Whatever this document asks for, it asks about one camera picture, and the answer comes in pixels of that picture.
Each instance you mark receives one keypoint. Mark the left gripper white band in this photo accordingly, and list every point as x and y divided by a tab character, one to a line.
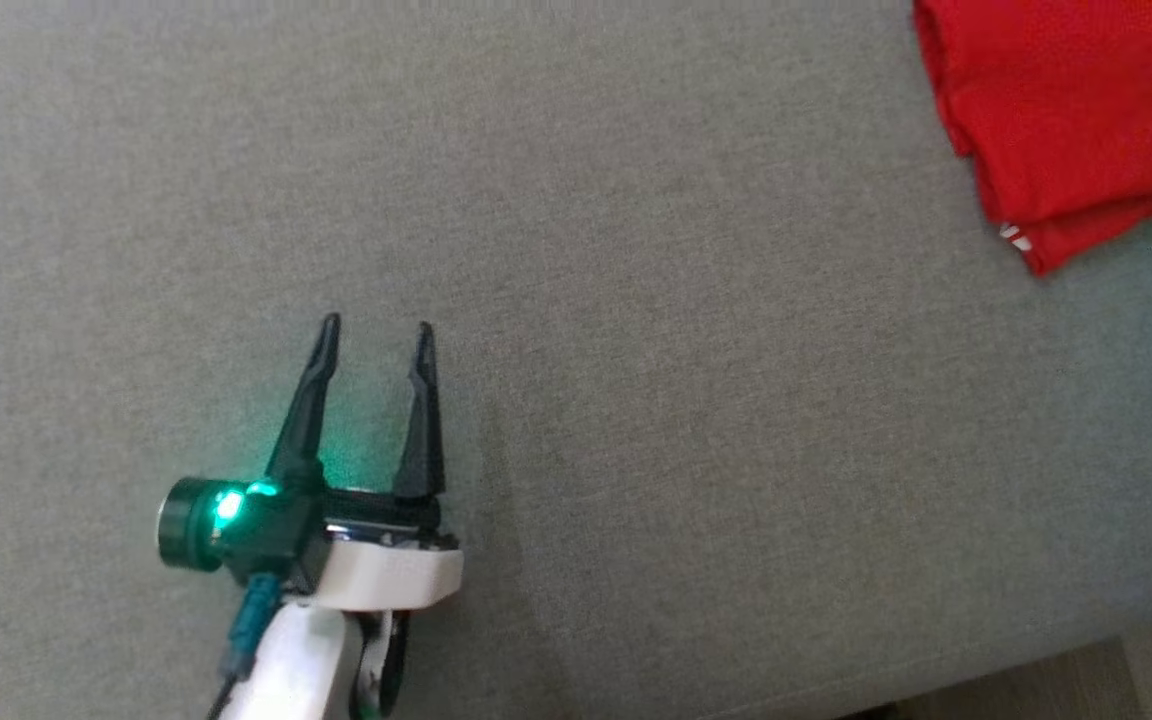
386	570

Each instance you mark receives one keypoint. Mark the red garment with white stripes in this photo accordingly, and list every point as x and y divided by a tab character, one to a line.
1066	100

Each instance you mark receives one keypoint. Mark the grey fabric sofa seat cushion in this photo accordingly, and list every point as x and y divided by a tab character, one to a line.
636	400

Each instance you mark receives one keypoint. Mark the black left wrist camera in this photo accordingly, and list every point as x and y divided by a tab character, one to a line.
191	525

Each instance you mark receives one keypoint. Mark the blue left camera connector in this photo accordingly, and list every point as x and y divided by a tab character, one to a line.
256	610

